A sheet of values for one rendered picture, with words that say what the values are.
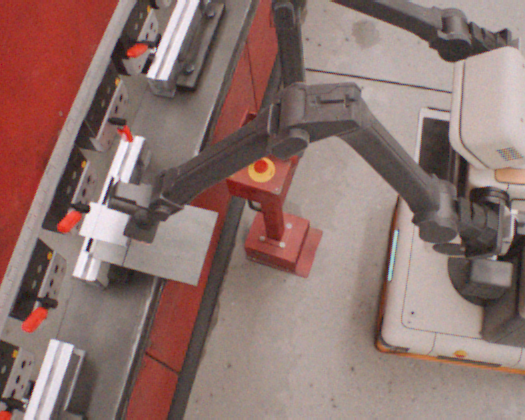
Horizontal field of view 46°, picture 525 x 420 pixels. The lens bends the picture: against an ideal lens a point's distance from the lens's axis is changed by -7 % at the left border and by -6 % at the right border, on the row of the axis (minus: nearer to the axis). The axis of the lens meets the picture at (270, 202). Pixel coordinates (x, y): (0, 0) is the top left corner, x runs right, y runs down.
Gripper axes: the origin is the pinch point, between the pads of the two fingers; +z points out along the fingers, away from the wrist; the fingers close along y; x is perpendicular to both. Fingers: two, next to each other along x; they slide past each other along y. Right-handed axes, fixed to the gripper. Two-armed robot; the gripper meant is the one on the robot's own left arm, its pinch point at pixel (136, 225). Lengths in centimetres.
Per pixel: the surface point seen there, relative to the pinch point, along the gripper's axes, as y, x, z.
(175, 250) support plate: 3.0, 9.9, -3.2
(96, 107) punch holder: -13.7, -19.4, -22.9
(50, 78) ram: -8, -29, -41
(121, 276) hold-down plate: 10.3, 2.0, 11.9
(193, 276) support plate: 8.0, 15.0, -5.9
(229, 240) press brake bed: -31, 48, 84
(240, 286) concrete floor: -16, 57, 85
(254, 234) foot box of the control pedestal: -33, 53, 73
